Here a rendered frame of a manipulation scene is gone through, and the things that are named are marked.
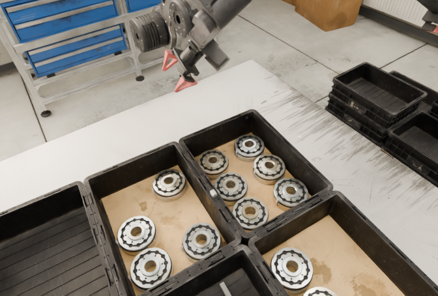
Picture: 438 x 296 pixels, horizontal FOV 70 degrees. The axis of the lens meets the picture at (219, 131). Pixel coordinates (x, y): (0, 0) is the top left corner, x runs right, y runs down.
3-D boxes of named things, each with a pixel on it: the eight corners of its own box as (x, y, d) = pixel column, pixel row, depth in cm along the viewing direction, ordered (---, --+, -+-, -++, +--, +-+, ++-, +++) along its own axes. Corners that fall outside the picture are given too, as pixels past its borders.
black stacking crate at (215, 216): (95, 201, 99) (83, 179, 91) (180, 163, 109) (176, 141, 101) (137, 325, 74) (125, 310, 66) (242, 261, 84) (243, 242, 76)
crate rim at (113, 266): (84, 183, 92) (81, 178, 91) (176, 144, 102) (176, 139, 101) (126, 314, 67) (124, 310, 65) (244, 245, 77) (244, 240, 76)
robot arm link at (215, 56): (208, 18, 89) (187, 39, 89) (236, 47, 90) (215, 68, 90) (208, 30, 101) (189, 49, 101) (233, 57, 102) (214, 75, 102)
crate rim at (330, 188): (177, 144, 102) (176, 139, 101) (253, 112, 112) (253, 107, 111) (244, 245, 77) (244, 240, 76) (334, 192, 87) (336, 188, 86)
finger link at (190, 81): (171, 96, 102) (188, 76, 97) (161, 79, 104) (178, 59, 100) (185, 98, 107) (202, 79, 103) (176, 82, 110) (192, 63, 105)
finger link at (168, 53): (161, 79, 104) (178, 60, 100) (153, 64, 107) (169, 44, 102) (176, 82, 110) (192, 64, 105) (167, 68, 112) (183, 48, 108)
